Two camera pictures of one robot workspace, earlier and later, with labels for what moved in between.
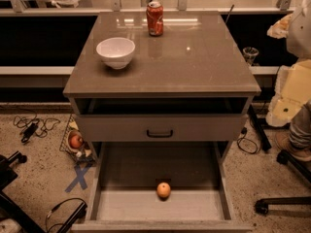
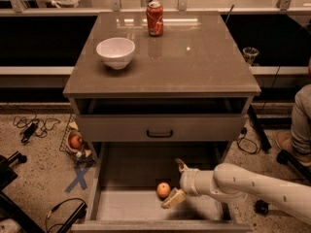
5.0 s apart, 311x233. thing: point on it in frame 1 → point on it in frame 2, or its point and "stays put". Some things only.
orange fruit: (163, 189) stays put
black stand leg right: (262, 137) stays put
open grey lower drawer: (125, 177) stays put
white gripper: (300, 33) → (187, 181)
